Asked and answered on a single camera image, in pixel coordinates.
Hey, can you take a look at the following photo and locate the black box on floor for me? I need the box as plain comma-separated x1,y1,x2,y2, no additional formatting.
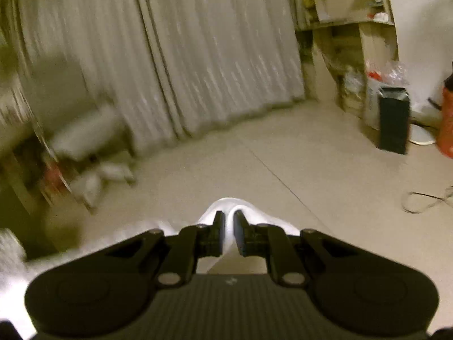
378,87,411,154

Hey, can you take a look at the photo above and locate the wooden shelf unit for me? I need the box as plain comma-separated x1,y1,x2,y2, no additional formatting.
294,0,398,118

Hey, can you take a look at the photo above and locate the grey star curtain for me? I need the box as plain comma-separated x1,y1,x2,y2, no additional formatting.
1,0,305,151

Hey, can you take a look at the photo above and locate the grey office chair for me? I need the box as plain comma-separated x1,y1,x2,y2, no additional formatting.
24,56,136,212

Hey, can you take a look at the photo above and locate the orange bag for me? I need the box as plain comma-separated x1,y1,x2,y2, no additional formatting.
437,75,453,158

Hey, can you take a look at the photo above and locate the white Pooh t-shirt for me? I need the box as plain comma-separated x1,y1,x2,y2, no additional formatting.
1,198,298,339

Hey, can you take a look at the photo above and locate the black cable on floor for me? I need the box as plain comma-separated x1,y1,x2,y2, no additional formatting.
401,185,453,215

